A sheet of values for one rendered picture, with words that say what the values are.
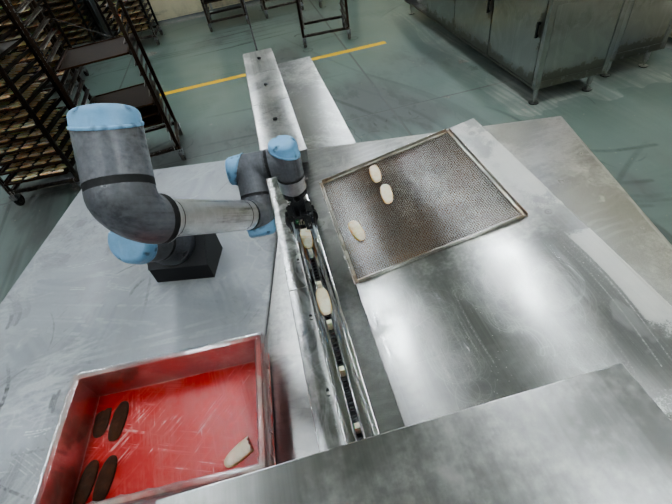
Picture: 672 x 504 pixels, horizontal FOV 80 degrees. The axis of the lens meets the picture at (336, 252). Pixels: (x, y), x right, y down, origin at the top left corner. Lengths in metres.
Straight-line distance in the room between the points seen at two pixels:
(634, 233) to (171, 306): 1.40
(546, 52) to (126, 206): 3.33
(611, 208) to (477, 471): 1.20
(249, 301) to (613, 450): 0.98
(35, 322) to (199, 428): 0.73
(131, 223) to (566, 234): 0.98
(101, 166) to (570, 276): 0.98
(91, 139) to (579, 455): 0.78
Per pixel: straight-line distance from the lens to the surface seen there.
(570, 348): 0.98
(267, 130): 1.83
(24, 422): 1.38
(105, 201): 0.76
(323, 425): 0.96
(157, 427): 1.14
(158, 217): 0.78
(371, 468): 0.46
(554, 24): 3.65
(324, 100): 2.24
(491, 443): 0.48
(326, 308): 1.12
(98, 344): 1.39
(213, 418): 1.09
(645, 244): 1.46
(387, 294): 1.08
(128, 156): 0.77
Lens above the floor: 1.74
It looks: 45 degrees down
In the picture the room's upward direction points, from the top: 11 degrees counter-clockwise
